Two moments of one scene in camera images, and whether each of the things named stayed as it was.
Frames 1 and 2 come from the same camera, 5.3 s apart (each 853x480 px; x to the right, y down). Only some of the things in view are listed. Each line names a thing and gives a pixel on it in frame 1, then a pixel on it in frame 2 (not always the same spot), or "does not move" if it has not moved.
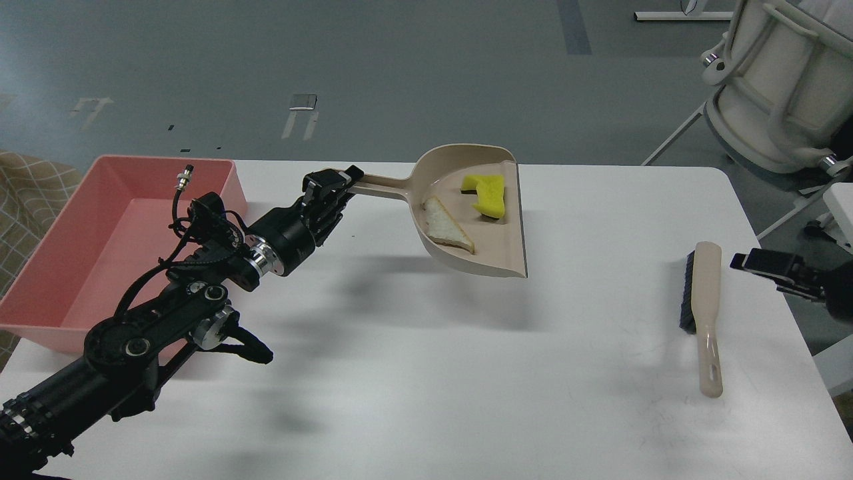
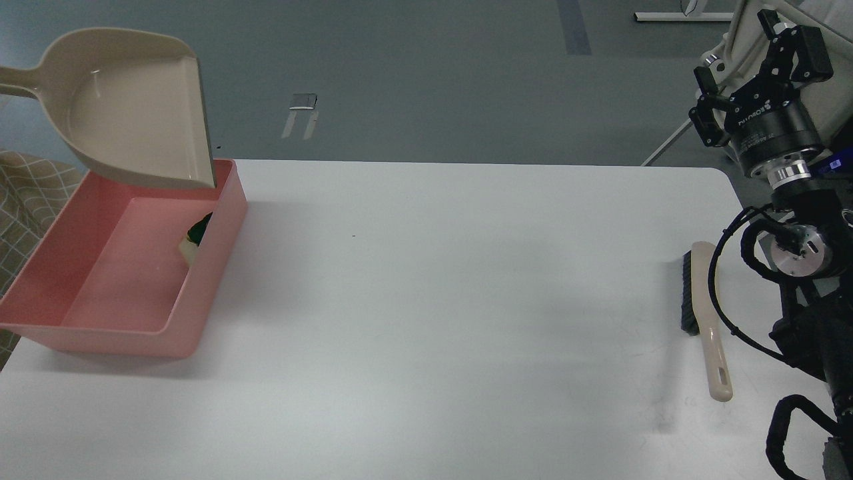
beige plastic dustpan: [498, 243] to [130, 103]
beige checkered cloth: [35, 197] does not move
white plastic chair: [784, 71] does not move
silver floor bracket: [303, 102] does not move
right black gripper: [787, 267] to [774, 130]
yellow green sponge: [490, 189] to [194, 234]
